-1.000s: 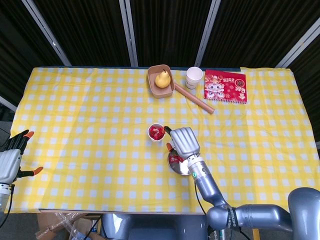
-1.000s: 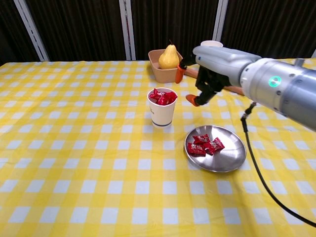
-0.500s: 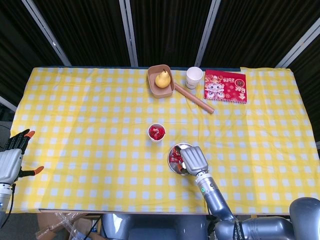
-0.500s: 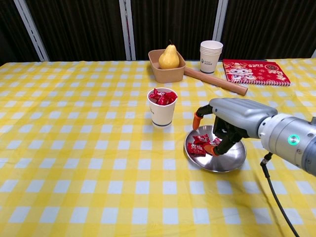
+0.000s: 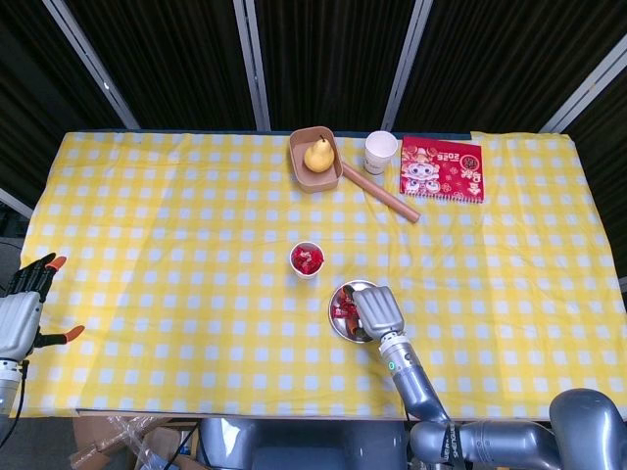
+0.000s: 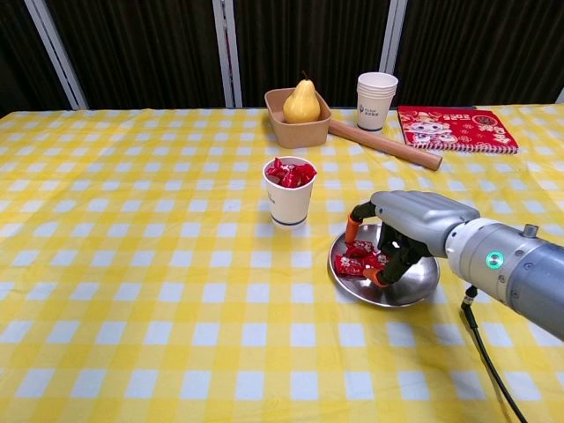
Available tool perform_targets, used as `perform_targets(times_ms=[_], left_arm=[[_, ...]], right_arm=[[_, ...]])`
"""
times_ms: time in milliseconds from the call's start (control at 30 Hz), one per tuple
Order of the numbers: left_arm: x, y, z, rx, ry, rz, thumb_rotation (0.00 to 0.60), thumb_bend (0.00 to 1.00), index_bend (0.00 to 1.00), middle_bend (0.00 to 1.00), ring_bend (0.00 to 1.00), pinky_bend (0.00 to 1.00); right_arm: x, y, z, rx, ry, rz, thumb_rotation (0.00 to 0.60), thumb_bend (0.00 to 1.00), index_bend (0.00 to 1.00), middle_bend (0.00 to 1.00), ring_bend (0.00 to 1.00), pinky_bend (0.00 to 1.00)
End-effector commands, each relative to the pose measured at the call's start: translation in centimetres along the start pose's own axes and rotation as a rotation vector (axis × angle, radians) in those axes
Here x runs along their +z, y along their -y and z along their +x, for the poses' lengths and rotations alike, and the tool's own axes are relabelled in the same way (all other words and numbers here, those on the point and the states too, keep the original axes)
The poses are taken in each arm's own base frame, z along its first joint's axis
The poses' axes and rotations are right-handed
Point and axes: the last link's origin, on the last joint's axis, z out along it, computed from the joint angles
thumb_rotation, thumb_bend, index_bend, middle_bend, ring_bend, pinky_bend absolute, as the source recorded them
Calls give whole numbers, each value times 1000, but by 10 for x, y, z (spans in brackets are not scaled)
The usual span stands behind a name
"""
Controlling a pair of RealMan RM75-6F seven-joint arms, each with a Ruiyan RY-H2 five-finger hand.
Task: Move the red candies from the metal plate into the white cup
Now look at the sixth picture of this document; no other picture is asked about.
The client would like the black ribbed partition panel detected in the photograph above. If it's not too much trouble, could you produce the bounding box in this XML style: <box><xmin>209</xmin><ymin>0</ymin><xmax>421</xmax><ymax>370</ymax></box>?
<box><xmin>0</xmin><ymin>0</ymin><xmax>74</xmax><ymax>118</ymax></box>
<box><xmin>234</xmin><ymin>0</ymin><xmax>392</xmax><ymax>109</ymax></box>
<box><xmin>43</xmin><ymin>0</ymin><xmax>226</xmax><ymax>110</ymax></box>
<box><xmin>393</xmin><ymin>0</ymin><xmax>564</xmax><ymax>107</ymax></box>

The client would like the wooden rolling pin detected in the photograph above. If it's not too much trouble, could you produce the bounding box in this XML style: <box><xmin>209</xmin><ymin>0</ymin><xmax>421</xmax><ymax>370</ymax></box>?
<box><xmin>328</xmin><ymin>119</ymin><xmax>443</xmax><ymax>172</ymax></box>

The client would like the single white paper cup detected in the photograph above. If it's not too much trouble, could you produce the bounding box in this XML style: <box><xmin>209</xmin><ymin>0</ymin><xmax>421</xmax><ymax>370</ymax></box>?
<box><xmin>263</xmin><ymin>156</ymin><xmax>318</xmax><ymax>229</ymax></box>

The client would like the yellow pear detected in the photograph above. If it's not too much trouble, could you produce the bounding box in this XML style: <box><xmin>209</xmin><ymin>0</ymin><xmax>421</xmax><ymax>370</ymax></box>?
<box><xmin>282</xmin><ymin>70</ymin><xmax>322</xmax><ymax>124</ymax></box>

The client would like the red spiral calendar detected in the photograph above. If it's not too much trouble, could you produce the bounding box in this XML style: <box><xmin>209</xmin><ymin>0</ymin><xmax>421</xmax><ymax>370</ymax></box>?
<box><xmin>397</xmin><ymin>104</ymin><xmax>520</xmax><ymax>155</ymax></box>

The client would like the stack of white paper cups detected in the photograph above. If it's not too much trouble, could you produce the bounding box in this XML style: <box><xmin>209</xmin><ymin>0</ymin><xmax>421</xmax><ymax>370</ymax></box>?
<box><xmin>355</xmin><ymin>71</ymin><xmax>400</xmax><ymax>133</ymax></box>

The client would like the tan square bowl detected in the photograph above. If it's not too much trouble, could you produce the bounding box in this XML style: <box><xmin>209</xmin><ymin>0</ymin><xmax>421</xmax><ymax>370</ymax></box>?
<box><xmin>263</xmin><ymin>87</ymin><xmax>333</xmax><ymax>149</ymax></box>

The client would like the round silver metal plate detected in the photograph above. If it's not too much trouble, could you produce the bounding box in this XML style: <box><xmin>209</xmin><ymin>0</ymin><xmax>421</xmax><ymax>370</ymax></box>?
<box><xmin>328</xmin><ymin>222</ymin><xmax>441</xmax><ymax>308</ymax></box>

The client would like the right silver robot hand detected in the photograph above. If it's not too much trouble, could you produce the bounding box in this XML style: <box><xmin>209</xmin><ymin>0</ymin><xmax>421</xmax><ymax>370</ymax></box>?
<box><xmin>344</xmin><ymin>189</ymin><xmax>481</xmax><ymax>289</ymax></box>

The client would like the yellow white checked tablecloth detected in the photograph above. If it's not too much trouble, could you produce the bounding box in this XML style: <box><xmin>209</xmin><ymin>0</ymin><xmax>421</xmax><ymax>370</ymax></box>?
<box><xmin>0</xmin><ymin>103</ymin><xmax>564</xmax><ymax>423</ymax></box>

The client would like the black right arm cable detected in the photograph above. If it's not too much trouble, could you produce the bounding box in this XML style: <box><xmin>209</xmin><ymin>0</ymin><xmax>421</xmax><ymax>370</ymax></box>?
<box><xmin>460</xmin><ymin>286</ymin><xmax>530</xmax><ymax>423</ymax></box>

